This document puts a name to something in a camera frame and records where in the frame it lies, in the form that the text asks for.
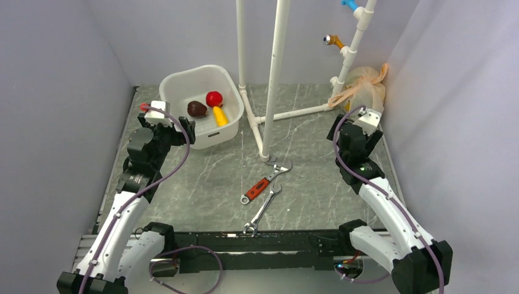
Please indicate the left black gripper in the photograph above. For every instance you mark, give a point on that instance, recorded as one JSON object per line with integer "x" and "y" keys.
{"x": 179, "y": 138}

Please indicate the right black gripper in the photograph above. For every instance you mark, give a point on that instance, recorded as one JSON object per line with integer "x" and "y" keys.
{"x": 371, "y": 140}

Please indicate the translucent orange plastic bag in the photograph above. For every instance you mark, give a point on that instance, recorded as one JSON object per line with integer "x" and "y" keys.
{"x": 363, "y": 86}

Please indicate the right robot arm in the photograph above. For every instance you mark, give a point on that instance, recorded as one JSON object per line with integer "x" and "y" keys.
{"x": 412, "y": 258}

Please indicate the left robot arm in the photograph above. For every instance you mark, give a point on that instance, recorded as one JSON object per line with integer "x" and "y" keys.
{"x": 108, "y": 266}

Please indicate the dark brown fake fruit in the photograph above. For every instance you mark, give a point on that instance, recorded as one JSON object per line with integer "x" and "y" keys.
{"x": 197, "y": 109}

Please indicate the yellow fake corn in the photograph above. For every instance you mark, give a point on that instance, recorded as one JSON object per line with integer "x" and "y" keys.
{"x": 220, "y": 116}

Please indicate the red fake apple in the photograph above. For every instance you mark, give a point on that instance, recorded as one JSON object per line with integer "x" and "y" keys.
{"x": 214, "y": 99}

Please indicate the white plastic basket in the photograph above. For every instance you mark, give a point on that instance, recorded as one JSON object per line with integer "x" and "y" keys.
{"x": 178, "y": 89}

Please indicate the orange hook peg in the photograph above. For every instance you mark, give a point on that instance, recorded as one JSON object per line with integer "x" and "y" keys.
{"x": 333, "y": 40}

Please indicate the silver combination wrench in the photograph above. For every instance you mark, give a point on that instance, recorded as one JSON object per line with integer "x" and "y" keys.
{"x": 252, "y": 226}

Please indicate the blue hook peg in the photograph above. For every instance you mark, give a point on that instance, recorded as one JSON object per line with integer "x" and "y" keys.
{"x": 351, "y": 4}

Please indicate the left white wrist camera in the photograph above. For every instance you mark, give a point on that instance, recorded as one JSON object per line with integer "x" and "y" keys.
{"x": 156, "y": 112}

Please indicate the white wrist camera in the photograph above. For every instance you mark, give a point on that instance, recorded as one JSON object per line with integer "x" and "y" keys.
{"x": 156, "y": 112}
{"x": 368, "y": 121}

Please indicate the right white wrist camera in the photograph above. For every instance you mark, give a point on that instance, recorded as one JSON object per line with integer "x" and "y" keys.
{"x": 368, "y": 121}

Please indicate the red-handled adjustable wrench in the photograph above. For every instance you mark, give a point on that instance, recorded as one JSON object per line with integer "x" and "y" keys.
{"x": 279, "y": 167}

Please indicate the white PVC pipe frame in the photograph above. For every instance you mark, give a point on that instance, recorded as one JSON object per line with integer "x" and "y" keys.
{"x": 261, "y": 126}

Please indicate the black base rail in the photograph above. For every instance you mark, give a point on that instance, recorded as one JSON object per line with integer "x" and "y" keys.
{"x": 193, "y": 252}

